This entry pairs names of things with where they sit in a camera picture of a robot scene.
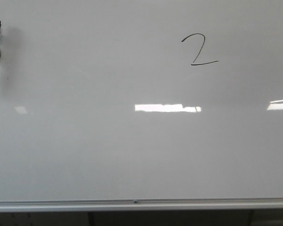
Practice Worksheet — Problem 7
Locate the white whiteboard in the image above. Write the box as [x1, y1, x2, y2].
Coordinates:
[0, 0, 283, 212]

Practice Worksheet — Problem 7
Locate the handwritten black number two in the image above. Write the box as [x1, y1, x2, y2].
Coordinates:
[181, 33, 219, 66]

